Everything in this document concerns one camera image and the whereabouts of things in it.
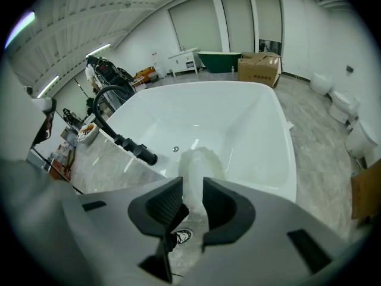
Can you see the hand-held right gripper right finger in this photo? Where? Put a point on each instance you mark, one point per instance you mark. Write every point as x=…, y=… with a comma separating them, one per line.
x=268, y=228

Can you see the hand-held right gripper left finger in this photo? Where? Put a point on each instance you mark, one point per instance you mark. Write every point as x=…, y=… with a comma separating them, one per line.
x=119, y=219

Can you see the white fluffy duster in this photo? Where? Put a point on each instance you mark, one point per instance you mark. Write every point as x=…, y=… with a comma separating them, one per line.
x=198, y=171

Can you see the white bathtub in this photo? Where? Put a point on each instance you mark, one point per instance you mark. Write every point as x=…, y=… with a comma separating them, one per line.
x=208, y=124

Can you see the dark freestanding bathtub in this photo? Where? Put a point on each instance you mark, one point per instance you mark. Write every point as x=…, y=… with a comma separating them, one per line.
x=218, y=61

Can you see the person's right shoe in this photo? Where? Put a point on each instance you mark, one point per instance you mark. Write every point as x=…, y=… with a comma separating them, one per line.
x=182, y=236

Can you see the black round knob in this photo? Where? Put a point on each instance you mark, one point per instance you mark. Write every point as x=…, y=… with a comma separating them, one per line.
x=129, y=145
x=139, y=150

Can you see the grey bin with plastic bag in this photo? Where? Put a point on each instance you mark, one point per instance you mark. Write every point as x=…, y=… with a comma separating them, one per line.
x=87, y=133

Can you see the brown cardboard sheet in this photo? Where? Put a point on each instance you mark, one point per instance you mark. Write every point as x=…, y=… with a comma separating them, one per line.
x=367, y=189

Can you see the black curved faucet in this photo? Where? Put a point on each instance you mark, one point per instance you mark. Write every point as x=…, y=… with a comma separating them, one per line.
x=98, y=112

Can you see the yellow tool case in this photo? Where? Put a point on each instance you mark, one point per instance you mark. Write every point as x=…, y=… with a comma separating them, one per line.
x=146, y=74

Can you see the person's light grey shirt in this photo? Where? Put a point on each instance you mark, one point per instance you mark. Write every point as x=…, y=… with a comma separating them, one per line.
x=15, y=115

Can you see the long ceiling light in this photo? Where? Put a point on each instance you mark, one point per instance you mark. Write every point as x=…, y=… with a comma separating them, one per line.
x=47, y=86
x=97, y=49

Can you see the brown cardboard box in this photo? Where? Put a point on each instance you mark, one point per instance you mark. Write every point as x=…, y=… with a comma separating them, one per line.
x=257, y=70

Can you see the white vanity cabinet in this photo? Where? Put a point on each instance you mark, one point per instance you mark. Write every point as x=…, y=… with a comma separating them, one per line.
x=183, y=60

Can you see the grey window blind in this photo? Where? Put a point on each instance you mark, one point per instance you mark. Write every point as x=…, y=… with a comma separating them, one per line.
x=195, y=25
x=267, y=16
x=236, y=22

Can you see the white wall-hung toilet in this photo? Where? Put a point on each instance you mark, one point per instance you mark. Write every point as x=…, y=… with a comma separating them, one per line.
x=321, y=83

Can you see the black wall socket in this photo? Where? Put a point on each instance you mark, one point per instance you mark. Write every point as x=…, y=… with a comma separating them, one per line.
x=350, y=68

